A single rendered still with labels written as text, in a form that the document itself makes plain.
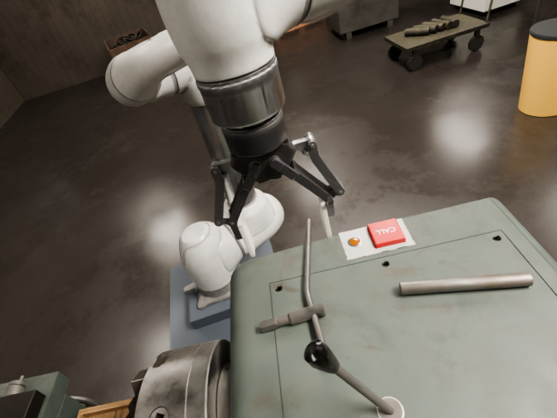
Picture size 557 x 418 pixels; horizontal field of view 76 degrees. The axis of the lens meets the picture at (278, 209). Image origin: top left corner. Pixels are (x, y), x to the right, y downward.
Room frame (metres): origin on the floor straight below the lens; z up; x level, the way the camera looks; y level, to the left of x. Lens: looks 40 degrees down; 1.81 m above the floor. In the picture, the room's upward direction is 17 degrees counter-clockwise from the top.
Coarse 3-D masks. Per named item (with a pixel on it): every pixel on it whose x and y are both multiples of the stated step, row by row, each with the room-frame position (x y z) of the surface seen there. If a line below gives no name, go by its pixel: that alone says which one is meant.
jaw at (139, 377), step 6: (162, 360) 0.40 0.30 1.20; (156, 366) 0.38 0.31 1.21; (138, 372) 0.39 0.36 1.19; (144, 372) 0.39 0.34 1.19; (138, 378) 0.37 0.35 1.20; (132, 384) 0.37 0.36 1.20; (138, 384) 0.36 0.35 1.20; (138, 390) 0.36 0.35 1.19; (132, 402) 0.35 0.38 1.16; (132, 408) 0.34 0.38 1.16; (132, 414) 0.33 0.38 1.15
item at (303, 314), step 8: (320, 304) 0.36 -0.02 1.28; (296, 312) 0.36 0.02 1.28; (304, 312) 0.35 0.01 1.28; (312, 312) 0.35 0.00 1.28; (320, 312) 0.35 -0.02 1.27; (264, 320) 0.36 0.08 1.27; (272, 320) 0.36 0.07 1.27; (280, 320) 0.35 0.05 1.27; (288, 320) 0.35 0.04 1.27; (296, 320) 0.35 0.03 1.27; (304, 320) 0.34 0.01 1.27; (264, 328) 0.35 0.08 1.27; (272, 328) 0.35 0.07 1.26
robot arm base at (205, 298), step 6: (186, 288) 0.89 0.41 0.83; (192, 288) 0.88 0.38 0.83; (198, 288) 0.86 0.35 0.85; (222, 288) 0.82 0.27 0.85; (228, 288) 0.83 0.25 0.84; (186, 294) 0.88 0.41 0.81; (198, 294) 0.86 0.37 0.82; (204, 294) 0.84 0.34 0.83; (210, 294) 0.82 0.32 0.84; (216, 294) 0.82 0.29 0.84; (222, 294) 0.82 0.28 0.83; (228, 294) 0.82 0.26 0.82; (198, 300) 0.83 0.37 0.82; (204, 300) 0.82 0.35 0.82; (210, 300) 0.81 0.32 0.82; (216, 300) 0.81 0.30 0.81; (222, 300) 0.81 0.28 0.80; (198, 306) 0.81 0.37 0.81; (204, 306) 0.80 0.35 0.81
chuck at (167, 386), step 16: (176, 352) 0.40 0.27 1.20; (192, 352) 0.38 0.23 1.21; (160, 368) 0.36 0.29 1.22; (176, 368) 0.35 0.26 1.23; (144, 384) 0.34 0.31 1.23; (160, 384) 0.33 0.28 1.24; (176, 384) 0.32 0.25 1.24; (144, 400) 0.31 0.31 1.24; (160, 400) 0.30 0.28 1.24; (176, 400) 0.29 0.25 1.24; (144, 416) 0.28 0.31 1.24; (176, 416) 0.27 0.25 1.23
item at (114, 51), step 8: (128, 32) 7.43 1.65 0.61; (136, 32) 7.47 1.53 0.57; (144, 32) 7.31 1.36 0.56; (112, 40) 7.34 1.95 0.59; (120, 40) 7.16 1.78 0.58; (128, 40) 6.96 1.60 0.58; (136, 40) 7.05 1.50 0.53; (144, 40) 6.57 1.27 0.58; (112, 48) 7.18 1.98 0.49; (120, 48) 6.45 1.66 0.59; (128, 48) 6.48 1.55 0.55; (112, 56) 6.41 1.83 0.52
